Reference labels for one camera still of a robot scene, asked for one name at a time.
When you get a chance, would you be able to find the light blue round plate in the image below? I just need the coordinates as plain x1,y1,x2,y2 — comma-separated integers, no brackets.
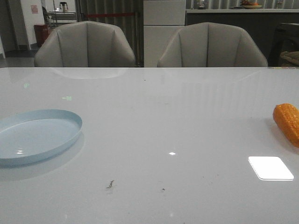
0,109,83,167

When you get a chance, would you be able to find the orange corn cob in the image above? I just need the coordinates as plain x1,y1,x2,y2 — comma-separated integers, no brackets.
273,103,299,147

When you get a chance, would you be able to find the right grey upholstered chair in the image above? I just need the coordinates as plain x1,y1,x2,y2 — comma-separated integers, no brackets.
157,22,268,68

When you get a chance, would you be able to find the grey upholstered chair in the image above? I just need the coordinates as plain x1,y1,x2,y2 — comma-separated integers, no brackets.
157,22,268,68
34,21,135,67

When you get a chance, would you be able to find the left grey upholstered chair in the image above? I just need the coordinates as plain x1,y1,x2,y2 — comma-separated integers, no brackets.
34,21,135,67

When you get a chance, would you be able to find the white cabinet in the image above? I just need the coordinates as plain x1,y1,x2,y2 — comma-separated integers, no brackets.
143,0,186,67

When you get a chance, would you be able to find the red barrier belt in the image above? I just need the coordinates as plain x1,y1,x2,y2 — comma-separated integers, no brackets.
84,12,135,18

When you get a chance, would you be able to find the red bin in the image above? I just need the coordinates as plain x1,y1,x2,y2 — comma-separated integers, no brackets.
34,24,50,47

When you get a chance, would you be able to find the dark grey counter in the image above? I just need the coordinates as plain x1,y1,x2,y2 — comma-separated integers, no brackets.
185,8,299,63

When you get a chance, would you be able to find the fruit bowl on counter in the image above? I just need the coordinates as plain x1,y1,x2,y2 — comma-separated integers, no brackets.
240,0,263,9

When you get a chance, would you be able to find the dark wooden side furniture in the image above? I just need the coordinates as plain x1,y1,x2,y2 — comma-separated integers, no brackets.
268,23,299,67

